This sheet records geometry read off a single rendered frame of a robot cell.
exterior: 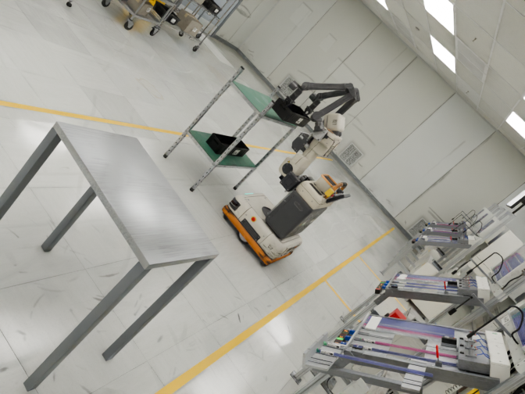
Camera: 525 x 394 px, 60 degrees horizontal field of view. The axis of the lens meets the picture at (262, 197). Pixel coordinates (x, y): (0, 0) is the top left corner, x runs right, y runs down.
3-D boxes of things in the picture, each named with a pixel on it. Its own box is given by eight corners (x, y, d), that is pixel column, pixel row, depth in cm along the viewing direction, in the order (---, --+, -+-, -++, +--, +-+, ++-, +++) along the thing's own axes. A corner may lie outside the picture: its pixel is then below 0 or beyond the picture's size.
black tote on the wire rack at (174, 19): (161, 19, 728) (166, 12, 724) (151, 6, 736) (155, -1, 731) (176, 26, 765) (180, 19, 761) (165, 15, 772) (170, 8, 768)
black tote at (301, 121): (282, 120, 395) (291, 111, 391) (270, 105, 398) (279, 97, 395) (302, 127, 447) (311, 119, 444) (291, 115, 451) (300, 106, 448)
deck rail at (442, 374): (343, 361, 234) (343, 349, 234) (344, 359, 236) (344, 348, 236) (498, 393, 206) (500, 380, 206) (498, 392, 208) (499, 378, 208)
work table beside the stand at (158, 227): (47, 245, 242) (137, 137, 217) (112, 359, 220) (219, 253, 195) (-42, 252, 201) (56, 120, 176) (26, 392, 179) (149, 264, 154)
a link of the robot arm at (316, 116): (359, 94, 387) (356, 97, 397) (351, 80, 386) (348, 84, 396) (315, 122, 384) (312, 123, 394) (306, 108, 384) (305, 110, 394)
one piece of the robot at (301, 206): (291, 242, 454) (354, 185, 428) (271, 250, 404) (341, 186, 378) (270, 216, 462) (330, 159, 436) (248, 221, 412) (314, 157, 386)
